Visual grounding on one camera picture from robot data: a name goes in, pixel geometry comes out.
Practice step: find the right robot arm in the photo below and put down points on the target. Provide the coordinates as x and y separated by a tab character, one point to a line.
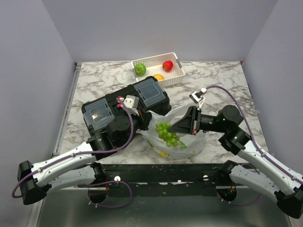
277	181

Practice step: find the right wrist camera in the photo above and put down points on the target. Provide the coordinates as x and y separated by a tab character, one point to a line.
198	96

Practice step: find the white perforated plastic basket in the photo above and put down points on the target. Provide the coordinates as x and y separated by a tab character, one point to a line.
153	66

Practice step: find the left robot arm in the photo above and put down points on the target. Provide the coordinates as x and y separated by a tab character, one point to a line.
78	166

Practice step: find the green fake grape bunch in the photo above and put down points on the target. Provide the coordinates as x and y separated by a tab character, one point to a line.
170	138

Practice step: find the black plastic toolbox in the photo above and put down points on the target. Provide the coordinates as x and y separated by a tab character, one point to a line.
99	113

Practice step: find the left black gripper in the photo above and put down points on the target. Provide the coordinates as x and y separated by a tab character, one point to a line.
144	118

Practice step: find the black mounting rail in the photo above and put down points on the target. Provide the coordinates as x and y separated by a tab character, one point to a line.
159	180

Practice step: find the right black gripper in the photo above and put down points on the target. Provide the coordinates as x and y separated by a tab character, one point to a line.
190	123

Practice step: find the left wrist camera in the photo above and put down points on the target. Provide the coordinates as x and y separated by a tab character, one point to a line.
131	104

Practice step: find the white lemon print plastic bag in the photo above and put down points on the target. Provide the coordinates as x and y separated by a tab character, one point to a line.
188	145

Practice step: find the yellow fake lemon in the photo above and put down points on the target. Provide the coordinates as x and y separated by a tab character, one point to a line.
159	77

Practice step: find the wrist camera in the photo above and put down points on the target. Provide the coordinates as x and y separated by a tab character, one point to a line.
198	96
131	104

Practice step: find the green fake guava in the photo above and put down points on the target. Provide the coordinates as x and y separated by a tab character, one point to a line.
140	69

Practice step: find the red fake apple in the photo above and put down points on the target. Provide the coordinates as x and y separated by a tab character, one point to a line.
167	66

